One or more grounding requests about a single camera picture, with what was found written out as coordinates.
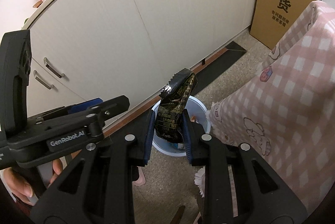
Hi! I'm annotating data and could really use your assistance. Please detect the black snack wrapper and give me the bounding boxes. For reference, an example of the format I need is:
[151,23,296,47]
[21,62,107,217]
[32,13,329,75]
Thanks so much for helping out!
[155,68,198,143]

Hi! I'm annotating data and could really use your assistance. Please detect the light blue trash bin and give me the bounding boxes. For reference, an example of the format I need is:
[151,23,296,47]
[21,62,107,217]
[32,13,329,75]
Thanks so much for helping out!
[152,96,211,157]

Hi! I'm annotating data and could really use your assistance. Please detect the person's left hand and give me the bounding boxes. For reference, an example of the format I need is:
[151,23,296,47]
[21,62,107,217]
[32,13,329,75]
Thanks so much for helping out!
[3,159,63,206]

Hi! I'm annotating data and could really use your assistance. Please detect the white low cabinet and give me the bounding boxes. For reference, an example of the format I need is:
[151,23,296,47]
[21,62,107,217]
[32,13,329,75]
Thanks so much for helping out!
[24,0,255,112]

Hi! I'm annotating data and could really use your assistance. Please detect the pink checkered bed blanket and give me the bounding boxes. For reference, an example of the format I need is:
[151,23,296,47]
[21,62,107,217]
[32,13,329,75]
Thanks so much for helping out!
[206,0,334,213]

